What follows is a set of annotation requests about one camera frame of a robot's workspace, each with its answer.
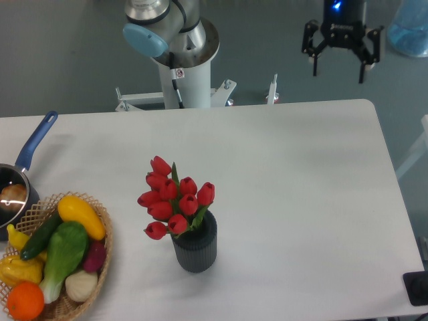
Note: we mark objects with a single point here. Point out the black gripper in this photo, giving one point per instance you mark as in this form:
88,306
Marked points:
343,26

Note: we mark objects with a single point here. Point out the red tulip bouquet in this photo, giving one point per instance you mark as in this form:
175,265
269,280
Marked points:
178,206

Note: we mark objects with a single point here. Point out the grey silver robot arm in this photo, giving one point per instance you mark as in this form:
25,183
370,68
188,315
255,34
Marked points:
175,35

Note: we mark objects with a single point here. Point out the dark grey ribbed vase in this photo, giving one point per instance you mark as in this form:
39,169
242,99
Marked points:
196,251

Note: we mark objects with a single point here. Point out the blue plastic bag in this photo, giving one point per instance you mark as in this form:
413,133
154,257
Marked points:
407,32

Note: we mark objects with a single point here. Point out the black device at edge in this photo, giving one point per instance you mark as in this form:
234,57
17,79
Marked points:
416,287

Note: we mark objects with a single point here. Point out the yellow squash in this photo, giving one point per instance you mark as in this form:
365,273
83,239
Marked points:
73,208

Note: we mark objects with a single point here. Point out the purple red radish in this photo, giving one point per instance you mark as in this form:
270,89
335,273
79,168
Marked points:
95,257

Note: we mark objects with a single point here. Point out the green bok choy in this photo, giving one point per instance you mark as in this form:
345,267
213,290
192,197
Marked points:
65,251

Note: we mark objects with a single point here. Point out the white garlic bulb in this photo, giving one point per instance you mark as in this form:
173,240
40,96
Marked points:
80,285

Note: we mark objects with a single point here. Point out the dark green cucumber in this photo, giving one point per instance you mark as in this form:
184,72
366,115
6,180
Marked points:
39,240

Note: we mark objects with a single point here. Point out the bread roll in pan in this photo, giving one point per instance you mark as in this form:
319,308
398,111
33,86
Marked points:
13,197

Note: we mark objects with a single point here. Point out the yellow banana pepper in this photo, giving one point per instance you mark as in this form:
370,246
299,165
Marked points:
16,238

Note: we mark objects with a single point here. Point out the woven wicker basket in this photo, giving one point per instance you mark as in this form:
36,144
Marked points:
64,308

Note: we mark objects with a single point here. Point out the yellow pumpkin gourd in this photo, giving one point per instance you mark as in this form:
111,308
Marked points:
14,270

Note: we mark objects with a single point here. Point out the orange fruit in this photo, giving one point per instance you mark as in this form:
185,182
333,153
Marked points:
25,301

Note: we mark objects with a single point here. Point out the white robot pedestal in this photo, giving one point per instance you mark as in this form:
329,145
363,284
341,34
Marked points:
194,85

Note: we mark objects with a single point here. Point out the white metal base frame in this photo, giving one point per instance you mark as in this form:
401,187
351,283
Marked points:
219,97

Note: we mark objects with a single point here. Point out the blue handled saucepan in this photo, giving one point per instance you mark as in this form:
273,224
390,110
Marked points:
16,174

